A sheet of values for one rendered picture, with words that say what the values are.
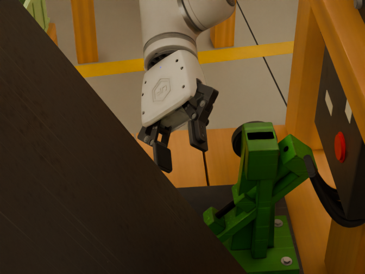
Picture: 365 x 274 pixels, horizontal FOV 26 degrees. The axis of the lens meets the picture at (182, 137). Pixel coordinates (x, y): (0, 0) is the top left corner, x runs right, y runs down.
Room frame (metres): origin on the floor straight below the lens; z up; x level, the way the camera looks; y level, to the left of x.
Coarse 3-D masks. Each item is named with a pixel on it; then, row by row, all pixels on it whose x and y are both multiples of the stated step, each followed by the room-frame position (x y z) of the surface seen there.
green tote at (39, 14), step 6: (24, 0) 1.84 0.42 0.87; (30, 0) 1.70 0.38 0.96; (36, 0) 1.76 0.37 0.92; (42, 0) 1.80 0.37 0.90; (24, 6) 1.67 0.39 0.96; (30, 6) 1.69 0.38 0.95; (36, 6) 1.76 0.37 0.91; (42, 6) 1.80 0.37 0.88; (30, 12) 1.70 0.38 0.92; (36, 12) 1.75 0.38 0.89; (42, 12) 1.80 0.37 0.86; (36, 18) 1.74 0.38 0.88; (42, 18) 1.79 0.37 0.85; (48, 18) 1.84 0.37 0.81; (42, 24) 1.79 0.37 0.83
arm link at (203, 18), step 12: (192, 0) 1.05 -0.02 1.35; (204, 0) 1.03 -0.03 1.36; (216, 0) 1.04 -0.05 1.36; (228, 0) 1.05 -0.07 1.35; (192, 12) 1.04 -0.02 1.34; (204, 12) 1.03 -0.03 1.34; (216, 12) 1.03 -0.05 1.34; (228, 12) 1.04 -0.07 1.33; (204, 24) 1.04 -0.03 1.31; (216, 24) 1.05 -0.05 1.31
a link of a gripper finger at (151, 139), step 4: (160, 120) 0.90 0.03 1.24; (156, 124) 0.89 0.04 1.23; (152, 128) 0.89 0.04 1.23; (156, 128) 0.89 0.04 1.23; (160, 128) 0.89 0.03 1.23; (168, 128) 0.90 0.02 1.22; (152, 132) 0.89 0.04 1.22; (156, 132) 0.88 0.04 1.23; (160, 132) 0.89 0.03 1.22; (164, 132) 0.89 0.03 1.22; (168, 132) 0.89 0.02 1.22; (152, 136) 0.88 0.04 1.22; (156, 136) 0.88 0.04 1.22; (164, 136) 0.89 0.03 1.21; (168, 136) 0.89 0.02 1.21; (152, 140) 0.87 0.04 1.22; (156, 140) 0.87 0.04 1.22; (164, 140) 0.89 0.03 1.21; (168, 140) 0.89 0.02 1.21; (152, 144) 0.87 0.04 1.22
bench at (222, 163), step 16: (224, 128) 1.30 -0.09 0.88; (144, 144) 1.25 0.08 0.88; (176, 144) 1.25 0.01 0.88; (208, 144) 1.25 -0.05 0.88; (224, 144) 1.25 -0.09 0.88; (176, 160) 1.20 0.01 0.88; (192, 160) 1.20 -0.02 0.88; (208, 160) 1.20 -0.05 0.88; (224, 160) 1.20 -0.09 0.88; (320, 160) 1.20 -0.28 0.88; (176, 176) 1.15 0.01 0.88; (192, 176) 1.15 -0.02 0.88; (208, 176) 1.16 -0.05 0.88; (224, 176) 1.15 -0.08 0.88; (304, 192) 1.11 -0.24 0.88; (288, 208) 1.06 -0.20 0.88; (304, 208) 1.06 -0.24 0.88; (320, 208) 1.06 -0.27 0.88; (304, 224) 1.02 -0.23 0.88; (320, 224) 1.02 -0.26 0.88; (304, 240) 0.98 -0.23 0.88; (320, 240) 0.98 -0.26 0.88; (304, 256) 0.94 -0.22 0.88; (320, 256) 0.94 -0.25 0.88; (304, 272) 0.91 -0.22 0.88; (320, 272) 0.91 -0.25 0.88
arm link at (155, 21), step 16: (144, 0) 1.09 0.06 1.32; (160, 0) 1.07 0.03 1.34; (176, 0) 1.06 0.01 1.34; (144, 16) 1.06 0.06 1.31; (160, 16) 1.04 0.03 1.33; (176, 16) 1.04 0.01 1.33; (144, 32) 1.03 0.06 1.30; (160, 32) 1.01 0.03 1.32; (176, 32) 1.01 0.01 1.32; (192, 32) 1.03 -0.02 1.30
